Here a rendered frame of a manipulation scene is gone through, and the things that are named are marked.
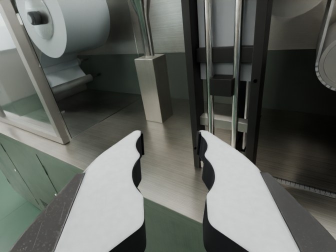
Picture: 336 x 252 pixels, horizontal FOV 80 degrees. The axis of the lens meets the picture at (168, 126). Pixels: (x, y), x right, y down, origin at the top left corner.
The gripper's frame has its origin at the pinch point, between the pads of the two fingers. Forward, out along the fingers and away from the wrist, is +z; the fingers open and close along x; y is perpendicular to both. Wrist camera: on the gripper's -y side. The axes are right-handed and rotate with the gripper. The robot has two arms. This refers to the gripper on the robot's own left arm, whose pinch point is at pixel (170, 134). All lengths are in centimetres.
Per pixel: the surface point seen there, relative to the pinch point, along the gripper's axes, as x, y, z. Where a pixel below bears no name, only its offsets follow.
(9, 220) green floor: -127, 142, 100
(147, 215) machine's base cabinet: -6, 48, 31
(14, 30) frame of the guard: -46, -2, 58
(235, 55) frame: 13.8, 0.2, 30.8
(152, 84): -5, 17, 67
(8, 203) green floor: -141, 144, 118
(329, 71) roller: 35.3, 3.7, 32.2
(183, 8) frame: 3.5, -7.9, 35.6
